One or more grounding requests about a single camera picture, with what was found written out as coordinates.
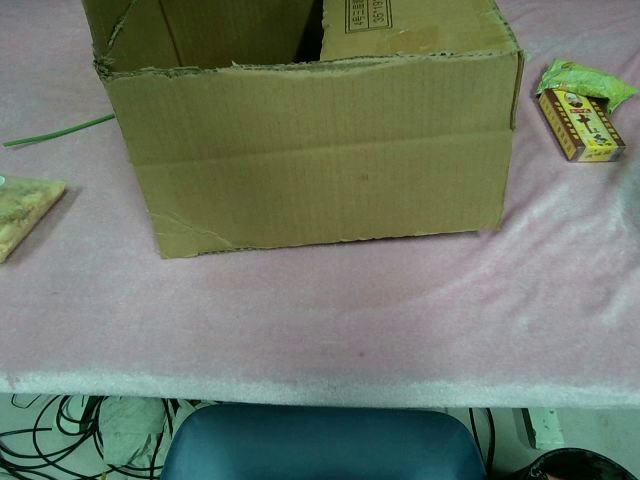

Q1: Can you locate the brown cardboard box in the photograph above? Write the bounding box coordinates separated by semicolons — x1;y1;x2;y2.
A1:
79;0;526;260

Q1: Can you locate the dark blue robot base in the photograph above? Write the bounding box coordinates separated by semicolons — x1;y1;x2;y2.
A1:
160;403;487;480

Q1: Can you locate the pink table cloth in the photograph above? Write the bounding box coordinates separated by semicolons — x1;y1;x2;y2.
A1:
0;0;640;410

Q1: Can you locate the white crumpled plastic bag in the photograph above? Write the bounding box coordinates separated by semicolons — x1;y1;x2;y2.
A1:
97;397;174;469

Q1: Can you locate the red yellow spice box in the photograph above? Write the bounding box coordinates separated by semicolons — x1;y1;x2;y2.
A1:
537;87;627;164

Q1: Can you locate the white table leg foot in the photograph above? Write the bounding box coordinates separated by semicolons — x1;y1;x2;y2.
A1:
519;407;564;450

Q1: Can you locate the beige clear snack packet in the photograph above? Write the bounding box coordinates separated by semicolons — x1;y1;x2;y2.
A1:
0;174;67;265

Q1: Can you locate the light green snack packet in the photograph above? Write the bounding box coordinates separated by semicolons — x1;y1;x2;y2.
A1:
535;58;640;114

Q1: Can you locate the black floor cable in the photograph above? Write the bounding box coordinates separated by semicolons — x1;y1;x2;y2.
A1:
468;407;497;464
0;393;176;480

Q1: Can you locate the green plastic strap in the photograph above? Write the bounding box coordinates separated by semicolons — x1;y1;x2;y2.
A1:
2;113;116;148

